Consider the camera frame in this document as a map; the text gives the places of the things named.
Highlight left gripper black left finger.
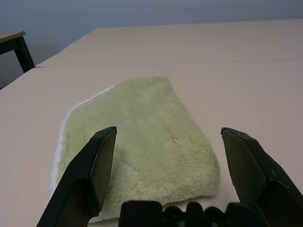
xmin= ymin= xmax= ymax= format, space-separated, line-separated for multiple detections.
xmin=35 ymin=126 xmax=117 ymax=227

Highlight green towel white trim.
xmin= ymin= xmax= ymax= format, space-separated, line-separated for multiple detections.
xmin=48 ymin=75 xmax=221 ymax=224

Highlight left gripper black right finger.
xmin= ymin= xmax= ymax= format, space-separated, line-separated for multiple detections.
xmin=220 ymin=127 xmax=303 ymax=227

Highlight wooden side desk black frame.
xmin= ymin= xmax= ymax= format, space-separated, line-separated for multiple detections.
xmin=0 ymin=30 xmax=36 ymax=74

